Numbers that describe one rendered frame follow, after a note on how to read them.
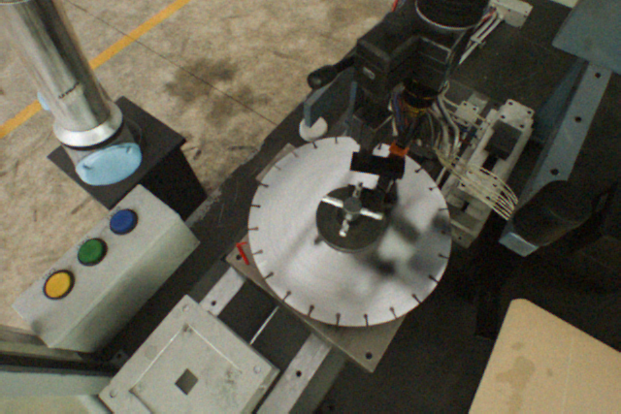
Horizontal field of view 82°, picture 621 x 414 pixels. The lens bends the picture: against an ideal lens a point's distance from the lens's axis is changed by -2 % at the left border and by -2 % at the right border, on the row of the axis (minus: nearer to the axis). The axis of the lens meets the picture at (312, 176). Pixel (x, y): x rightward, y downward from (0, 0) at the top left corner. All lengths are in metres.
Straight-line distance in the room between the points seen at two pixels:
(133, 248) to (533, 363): 0.75
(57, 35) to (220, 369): 0.53
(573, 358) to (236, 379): 0.62
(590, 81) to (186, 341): 0.79
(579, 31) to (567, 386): 0.62
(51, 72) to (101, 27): 2.15
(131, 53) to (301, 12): 1.07
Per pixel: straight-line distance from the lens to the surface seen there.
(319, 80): 0.40
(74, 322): 0.73
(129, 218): 0.73
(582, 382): 0.90
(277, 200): 0.62
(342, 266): 0.58
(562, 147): 0.67
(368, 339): 0.67
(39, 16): 0.62
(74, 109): 0.71
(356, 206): 0.56
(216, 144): 1.90
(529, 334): 0.86
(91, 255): 0.73
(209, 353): 0.63
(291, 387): 0.75
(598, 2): 0.49
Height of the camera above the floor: 1.51
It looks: 60 degrees down
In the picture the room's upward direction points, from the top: 1 degrees counter-clockwise
